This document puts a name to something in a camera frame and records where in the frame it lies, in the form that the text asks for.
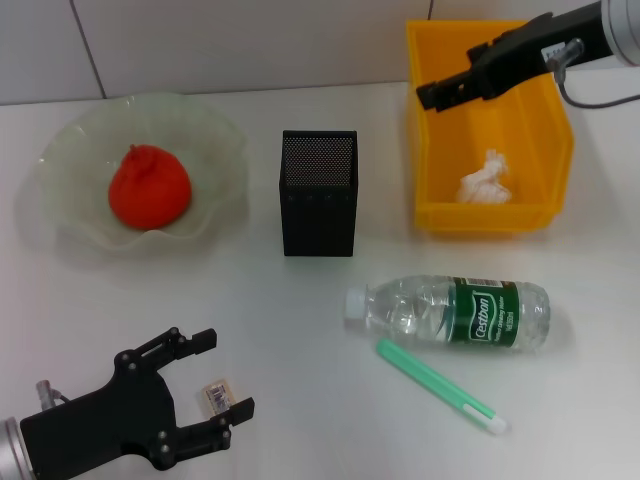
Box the red-orange fruit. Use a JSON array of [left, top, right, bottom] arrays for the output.
[[108, 143, 193, 231]]

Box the pale green glass fruit plate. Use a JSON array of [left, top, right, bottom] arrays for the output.
[[35, 92, 250, 251]]

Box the yellow plastic bin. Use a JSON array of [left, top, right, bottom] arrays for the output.
[[404, 19, 575, 236]]

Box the black mesh pen holder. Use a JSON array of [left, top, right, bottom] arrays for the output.
[[276, 129, 359, 258]]

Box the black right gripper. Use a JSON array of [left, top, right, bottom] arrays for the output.
[[415, 2, 614, 114]]

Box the left gripper cable with connector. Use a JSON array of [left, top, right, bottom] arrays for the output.
[[34, 380, 71, 409]]

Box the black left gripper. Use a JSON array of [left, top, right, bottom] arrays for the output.
[[19, 327, 257, 476]]

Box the beige eraser with barcode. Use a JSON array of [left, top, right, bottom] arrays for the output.
[[201, 380, 239, 415]]

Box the white paper ball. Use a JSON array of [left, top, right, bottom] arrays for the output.
[[455, 148, 512, 204]]

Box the clear green-label water bottle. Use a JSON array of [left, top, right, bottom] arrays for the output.
[[343, 273, 551, 354]]

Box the mint green pen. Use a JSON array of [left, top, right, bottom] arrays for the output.
[[375, 337, 507, 436]]

